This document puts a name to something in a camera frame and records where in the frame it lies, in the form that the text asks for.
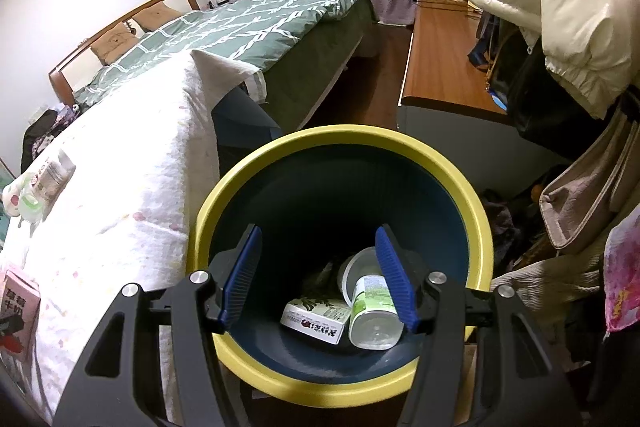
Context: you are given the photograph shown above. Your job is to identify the pink milk carton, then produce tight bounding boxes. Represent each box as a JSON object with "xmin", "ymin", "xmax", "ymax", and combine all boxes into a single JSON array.
[{"xmin": 0, "ymin": 267, "xmax": 42, "ymax": 364}]

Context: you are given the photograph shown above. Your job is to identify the clear green plastic packaging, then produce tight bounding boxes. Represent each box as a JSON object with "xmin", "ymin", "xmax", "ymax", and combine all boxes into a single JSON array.
[{"xmin": 2, "ymin": 182, "xmax": 46, "ymax": 224}]

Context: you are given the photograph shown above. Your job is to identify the yellow rimmed dark bin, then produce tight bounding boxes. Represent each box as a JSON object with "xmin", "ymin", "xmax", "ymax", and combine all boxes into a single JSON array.
[{"xmin": 187, "ymin": 124, "xmax": 495, "ymax": 408}]

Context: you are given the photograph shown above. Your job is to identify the pink floral cloth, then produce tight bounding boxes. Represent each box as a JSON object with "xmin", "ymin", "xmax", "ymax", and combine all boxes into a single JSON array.
[{"xmin": 602, "ymin": 207, "xmax": 640, "ymax": 333}]

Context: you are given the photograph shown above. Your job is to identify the brown bear pillow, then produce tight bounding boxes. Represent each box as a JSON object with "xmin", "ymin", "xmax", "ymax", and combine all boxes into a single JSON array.
[
  {"xmin": 90, "ymin": 24, "xmax": 138, "ymax": 65},
  {"xmin": 132, "ymin": 4, "xmax": 183, "ymax": 32}
]

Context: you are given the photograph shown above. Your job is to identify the dark hanging bags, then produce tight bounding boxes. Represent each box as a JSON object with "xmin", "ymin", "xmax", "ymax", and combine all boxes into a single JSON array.
[{"xmin": 467, "ymin": 9, "xmax": 626, "ymax": 148}]

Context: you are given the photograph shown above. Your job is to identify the green white plastic bottle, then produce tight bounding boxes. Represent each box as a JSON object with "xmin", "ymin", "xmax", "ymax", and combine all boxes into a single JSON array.
[{"xmin": 347, "ymin": 274, "xmax": 405, "ymax": 351}]

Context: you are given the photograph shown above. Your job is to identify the green checked duvet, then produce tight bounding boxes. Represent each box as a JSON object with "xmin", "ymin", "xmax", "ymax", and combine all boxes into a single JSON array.
[{"xmin": 72, "ymin": 0, "xmax": 371, "ymax": 108}]

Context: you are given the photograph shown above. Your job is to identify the small white plastic bottle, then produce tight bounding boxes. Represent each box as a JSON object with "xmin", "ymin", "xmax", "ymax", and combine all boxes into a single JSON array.
[{"xmin": 34, "ymin": 149, "xmax": 77, "ymax": 208}]

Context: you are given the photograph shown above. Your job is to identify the wooden bed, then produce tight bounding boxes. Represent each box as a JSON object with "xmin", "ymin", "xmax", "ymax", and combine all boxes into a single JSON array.
[{"xmin": 48, "ymin": 0, "xmax": 381, "ymax": 132}]

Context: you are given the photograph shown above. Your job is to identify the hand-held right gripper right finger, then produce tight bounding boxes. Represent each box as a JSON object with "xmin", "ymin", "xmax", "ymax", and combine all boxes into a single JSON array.
[{"xmin": 375, "ymin": 224, "xmax": 583, "ymax": 427}]

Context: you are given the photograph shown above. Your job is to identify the white pudding cup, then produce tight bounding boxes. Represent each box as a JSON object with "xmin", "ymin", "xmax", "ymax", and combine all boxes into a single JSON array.
[{"xmin": 336, "ymin": 247, "xmax": 386, "ymax": 303}]

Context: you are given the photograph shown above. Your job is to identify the beige bag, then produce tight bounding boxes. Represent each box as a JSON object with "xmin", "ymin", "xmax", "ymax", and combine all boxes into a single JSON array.
[{"xmin": 537, "ymin": 107, "xmax": 640, "ymax": 253}]

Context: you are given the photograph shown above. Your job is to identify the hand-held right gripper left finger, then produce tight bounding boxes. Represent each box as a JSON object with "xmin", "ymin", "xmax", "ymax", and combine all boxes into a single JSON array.
[{"xmin": 52, "ymin": 224, "xmax": 263, "ymax": 427}]

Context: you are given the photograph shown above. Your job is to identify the white green cardboard box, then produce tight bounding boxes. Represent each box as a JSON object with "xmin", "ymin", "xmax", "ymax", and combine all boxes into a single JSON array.
[{"xmin": 279, "ymin": 296, "xmax": 352, "ymax": 347}]

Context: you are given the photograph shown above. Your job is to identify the wooden low cabinet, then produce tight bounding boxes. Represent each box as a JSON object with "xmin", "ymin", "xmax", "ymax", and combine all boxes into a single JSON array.
[{"xmin": 396, "ymin": 0, "xmax": 566, "ymax": 168}]

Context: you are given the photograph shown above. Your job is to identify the dark clothes heap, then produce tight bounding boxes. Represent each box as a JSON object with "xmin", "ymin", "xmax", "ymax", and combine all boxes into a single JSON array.
[{"xmin": 20, "ymin": 107, "xmax": 76, "ymax": 172}]

